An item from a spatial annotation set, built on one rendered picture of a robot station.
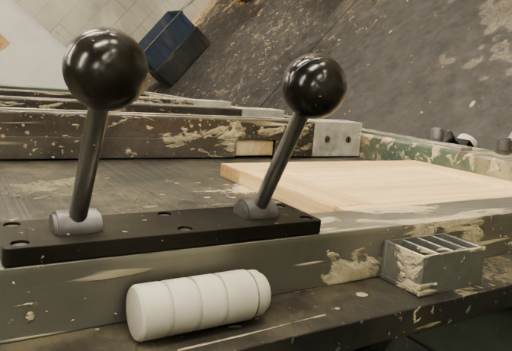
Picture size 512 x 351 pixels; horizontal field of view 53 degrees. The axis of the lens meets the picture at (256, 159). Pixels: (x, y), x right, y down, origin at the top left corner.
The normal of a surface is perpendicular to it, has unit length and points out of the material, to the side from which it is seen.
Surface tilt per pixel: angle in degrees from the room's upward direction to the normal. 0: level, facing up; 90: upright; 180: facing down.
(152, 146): 90
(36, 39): 90
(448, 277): 89
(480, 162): 39
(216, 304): 80
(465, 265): 89
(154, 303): 67
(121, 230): 51
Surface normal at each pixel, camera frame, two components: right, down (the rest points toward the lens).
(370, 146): -0.85, 0.01
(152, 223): 0.08, -0.98
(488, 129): -0.62, -0.61
